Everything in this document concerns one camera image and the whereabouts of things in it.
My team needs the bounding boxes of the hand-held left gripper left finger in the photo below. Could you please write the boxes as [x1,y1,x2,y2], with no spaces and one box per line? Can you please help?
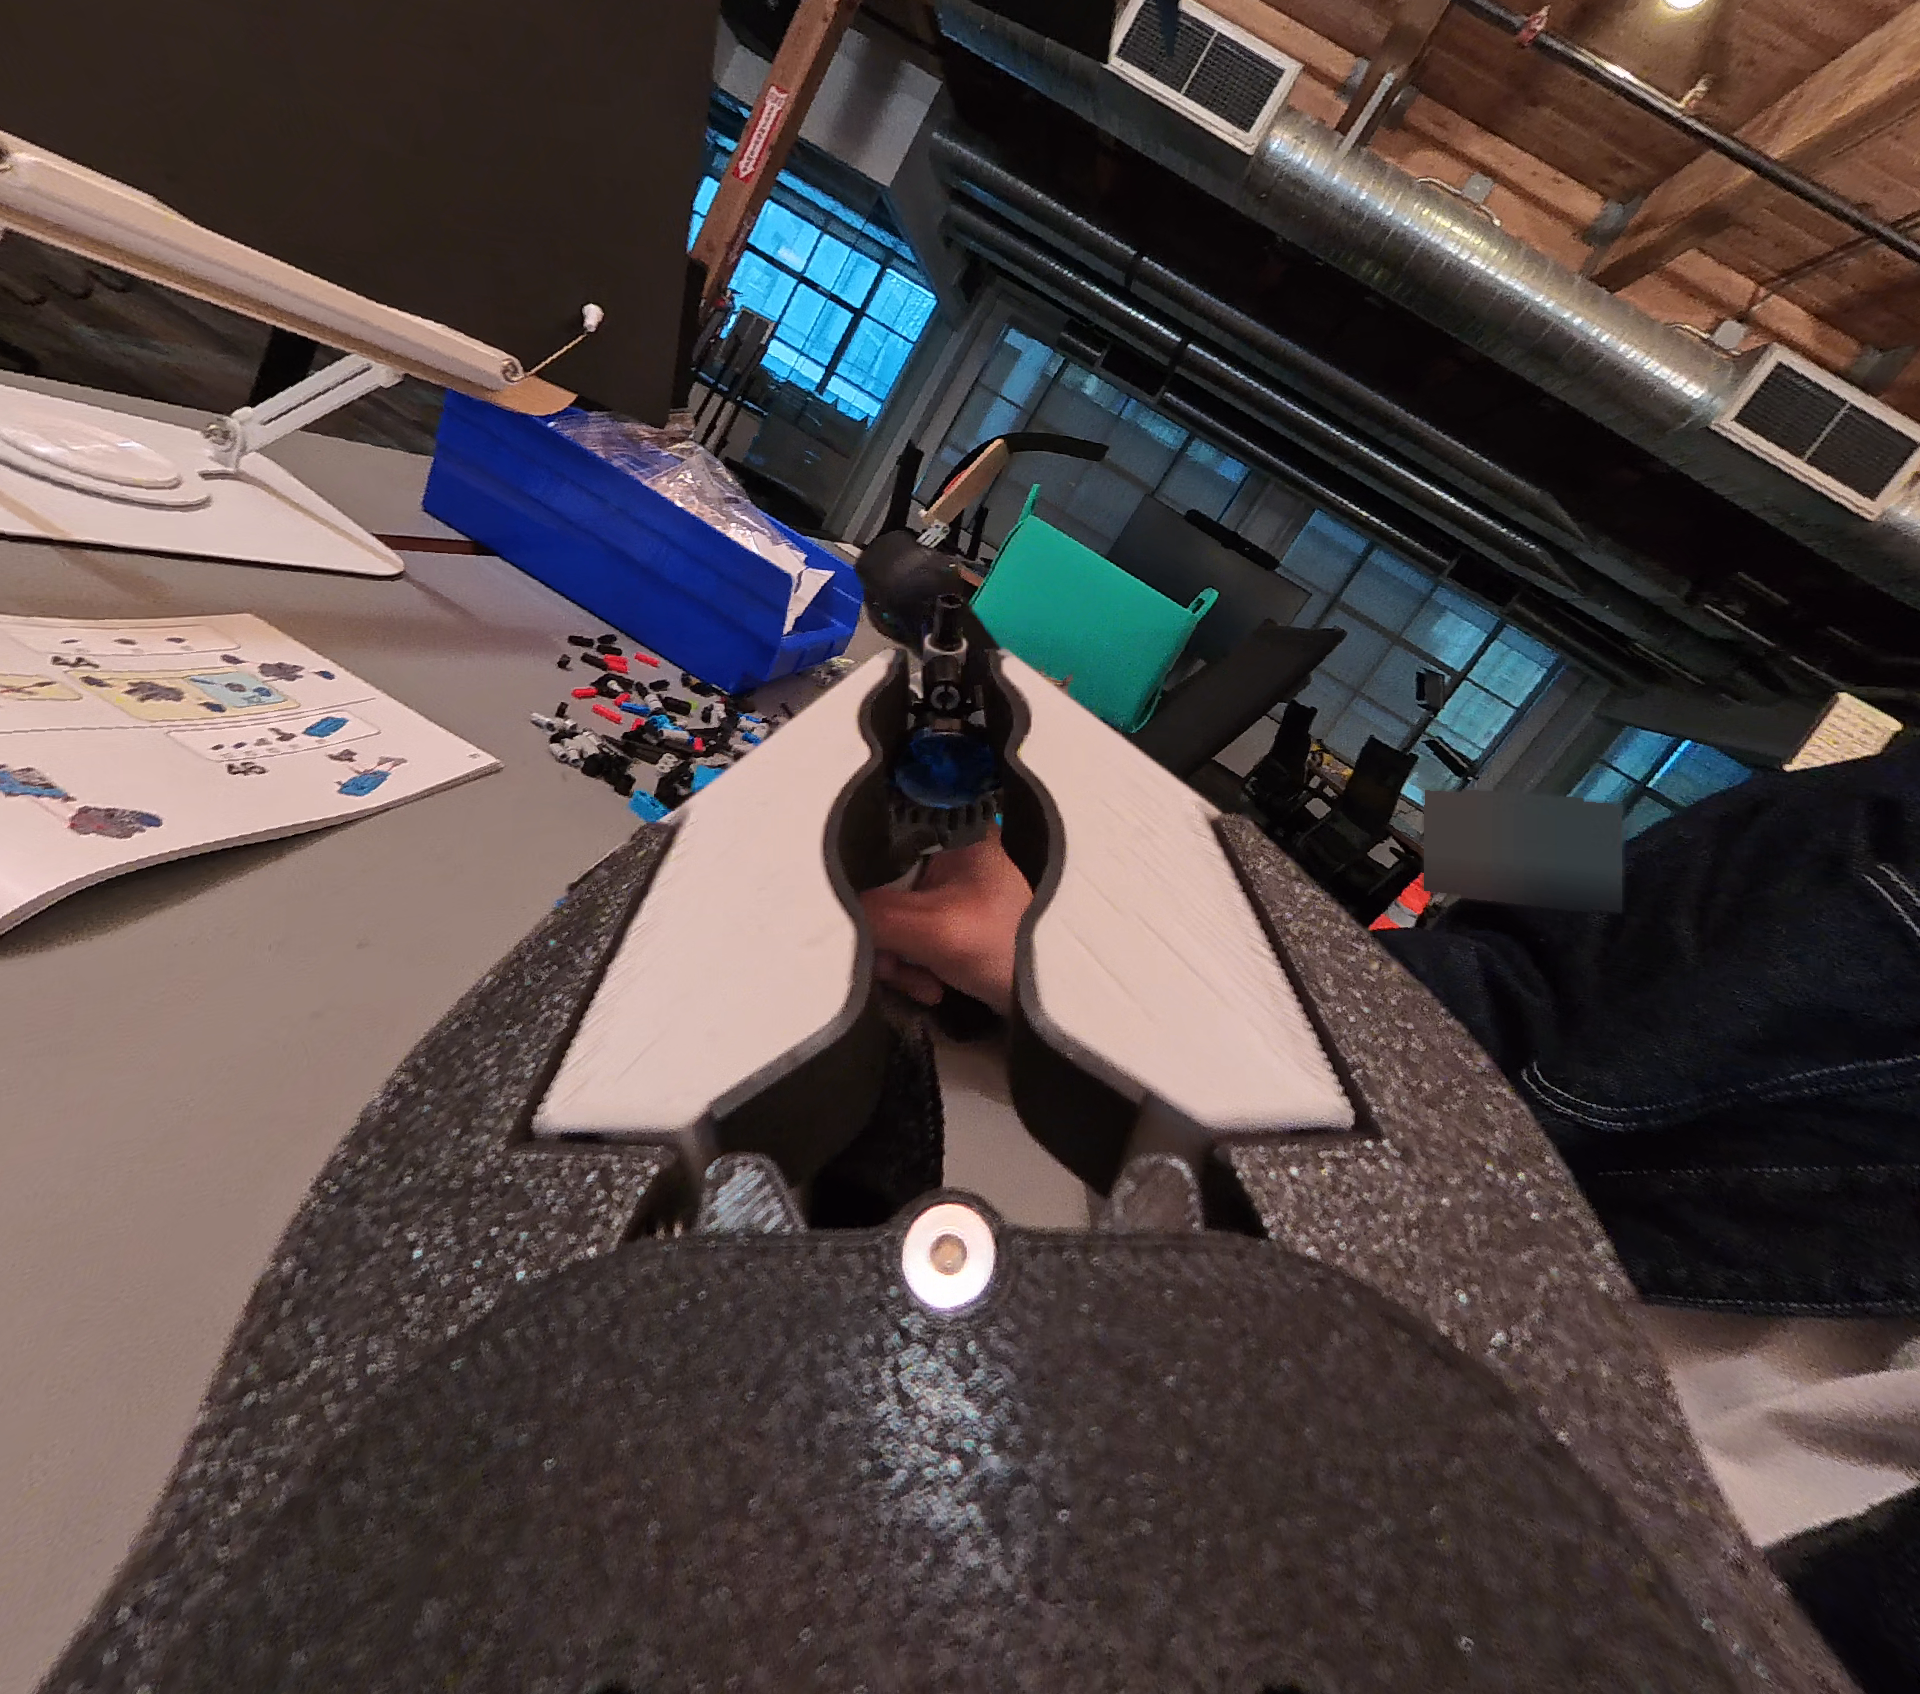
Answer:
[530,650,914,1152]

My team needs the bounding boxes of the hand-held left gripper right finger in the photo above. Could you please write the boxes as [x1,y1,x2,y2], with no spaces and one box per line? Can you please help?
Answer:
[987,650,1362,1196]

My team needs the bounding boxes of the grey gear brick assembly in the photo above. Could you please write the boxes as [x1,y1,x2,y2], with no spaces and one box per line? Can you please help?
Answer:
[885,596,1007,857]

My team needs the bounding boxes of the white desk lamp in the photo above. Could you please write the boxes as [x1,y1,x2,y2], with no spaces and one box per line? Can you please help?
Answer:
[0,131,582,582]

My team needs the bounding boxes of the person's right hand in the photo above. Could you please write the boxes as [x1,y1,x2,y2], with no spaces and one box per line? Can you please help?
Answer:
[866,844,1040,1019]

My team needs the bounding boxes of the wood topped black stand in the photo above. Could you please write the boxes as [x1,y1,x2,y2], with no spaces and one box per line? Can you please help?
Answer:
[896,430,1111,530]

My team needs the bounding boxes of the crumpled clear plastic bag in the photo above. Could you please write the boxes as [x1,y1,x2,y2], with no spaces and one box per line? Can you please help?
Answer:
[550,408,836,596]

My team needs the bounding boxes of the pile of small brick parts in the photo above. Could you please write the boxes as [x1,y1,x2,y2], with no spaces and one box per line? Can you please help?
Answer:
[526,628,785,826]

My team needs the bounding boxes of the blue lit window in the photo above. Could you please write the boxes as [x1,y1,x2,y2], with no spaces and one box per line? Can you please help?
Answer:
[690,171,940,427]

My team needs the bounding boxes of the blue plastic bin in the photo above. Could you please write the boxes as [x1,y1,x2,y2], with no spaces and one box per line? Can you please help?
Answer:
[422,389,866,697]

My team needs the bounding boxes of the black ceiling pipes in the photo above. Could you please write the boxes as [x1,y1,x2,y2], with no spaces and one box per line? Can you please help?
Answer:
[928,125,1596,559]

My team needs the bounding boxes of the instruction booklet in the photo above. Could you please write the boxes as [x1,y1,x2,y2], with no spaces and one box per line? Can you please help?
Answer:
[0,611,505,941]

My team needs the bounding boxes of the person's denim jacket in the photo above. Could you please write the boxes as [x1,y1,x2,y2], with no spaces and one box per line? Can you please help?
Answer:
[1371,734,1920,1694]

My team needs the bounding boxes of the person's white shirt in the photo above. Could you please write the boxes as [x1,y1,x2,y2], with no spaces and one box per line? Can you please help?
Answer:
[1644,1304,1920,1549]

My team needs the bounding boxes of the black divider panel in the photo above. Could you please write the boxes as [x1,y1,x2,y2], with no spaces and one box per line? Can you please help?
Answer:
[0,0,723,432]

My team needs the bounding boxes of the metal conduit pipe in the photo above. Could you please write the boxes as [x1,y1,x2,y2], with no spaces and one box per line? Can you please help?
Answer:
[1183,0,1920,268]

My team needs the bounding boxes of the paned glass window wall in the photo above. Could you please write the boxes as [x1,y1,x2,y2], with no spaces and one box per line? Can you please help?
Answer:
[945,321,1760,829]

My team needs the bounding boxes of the white duct vent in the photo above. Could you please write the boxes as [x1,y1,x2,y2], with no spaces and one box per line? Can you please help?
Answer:
[1715,342,1920,517]
[1107,0,1303,157]

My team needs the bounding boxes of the silver ventilation duct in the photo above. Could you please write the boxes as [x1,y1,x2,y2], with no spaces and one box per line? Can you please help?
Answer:
[1246,110,1920,485]

